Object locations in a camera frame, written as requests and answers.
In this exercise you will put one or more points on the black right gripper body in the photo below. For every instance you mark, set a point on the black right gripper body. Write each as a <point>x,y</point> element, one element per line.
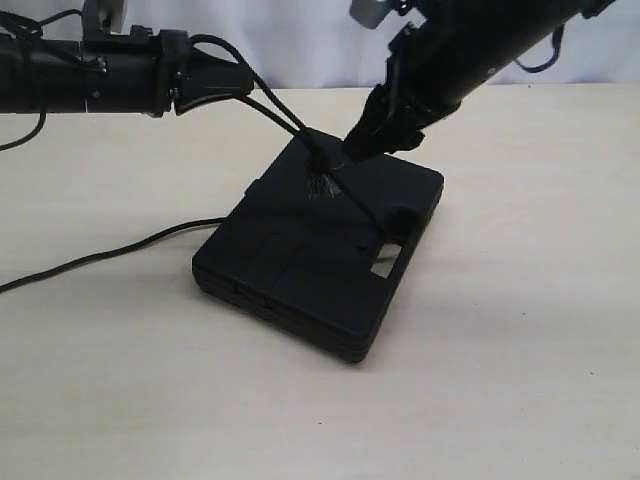
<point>388,124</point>

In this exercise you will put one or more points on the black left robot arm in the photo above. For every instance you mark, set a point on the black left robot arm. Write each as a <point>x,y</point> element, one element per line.
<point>140,72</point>

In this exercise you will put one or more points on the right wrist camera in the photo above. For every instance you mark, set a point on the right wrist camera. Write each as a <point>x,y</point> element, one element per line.
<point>370,13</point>

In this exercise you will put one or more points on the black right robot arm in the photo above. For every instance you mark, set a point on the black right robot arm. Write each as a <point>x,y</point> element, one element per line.
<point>432,67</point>

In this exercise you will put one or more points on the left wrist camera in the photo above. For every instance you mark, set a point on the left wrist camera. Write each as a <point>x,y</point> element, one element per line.
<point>103,16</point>

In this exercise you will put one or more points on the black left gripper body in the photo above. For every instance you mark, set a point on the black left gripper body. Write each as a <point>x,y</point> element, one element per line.
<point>206,79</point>

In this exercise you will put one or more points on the black plastic carry case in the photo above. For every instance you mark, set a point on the black plastic carry case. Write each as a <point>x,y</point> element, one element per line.
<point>324,269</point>

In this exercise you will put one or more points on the white backdrop curtain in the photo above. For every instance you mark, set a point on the white backdrop curtain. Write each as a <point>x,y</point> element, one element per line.
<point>316,44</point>

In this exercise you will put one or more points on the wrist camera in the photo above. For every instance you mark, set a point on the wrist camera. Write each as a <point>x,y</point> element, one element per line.
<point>370,13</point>
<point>103,16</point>

